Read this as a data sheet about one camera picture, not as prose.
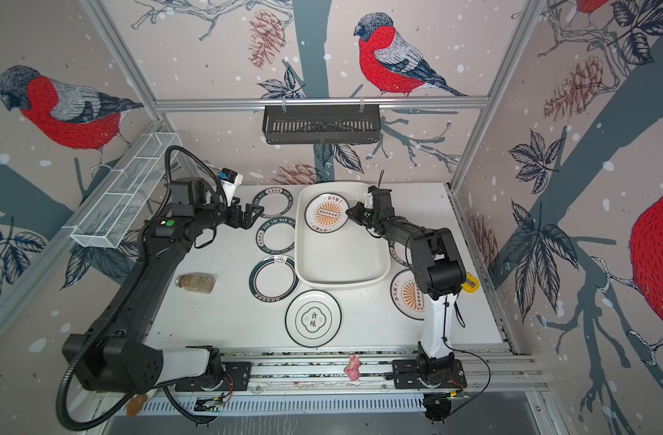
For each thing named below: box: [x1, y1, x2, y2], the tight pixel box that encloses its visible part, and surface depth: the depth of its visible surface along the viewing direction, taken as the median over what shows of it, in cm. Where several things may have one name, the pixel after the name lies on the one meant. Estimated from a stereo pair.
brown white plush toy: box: [125, 394, 148, 418], surface depth 70 cm
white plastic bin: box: [294, 181, 392, 290], surface depth 99 cm
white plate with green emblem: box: [284, 289, 343, 348], surface depth 85 cm
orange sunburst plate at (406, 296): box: [390, 268, 426, 320], surface depth 90 cm
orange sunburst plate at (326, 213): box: [304, 192, 350, 235], surface depth 103 cm
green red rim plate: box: [248, 255, 300, 303], surface depth 95 cm
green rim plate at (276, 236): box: [255, 216, 296, 255], surface depth 109 cm
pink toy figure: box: [343, 353, 362, 382], surface depth 74 cm
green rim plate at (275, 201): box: [251, 186, 294, 219], surface depth 120 cm
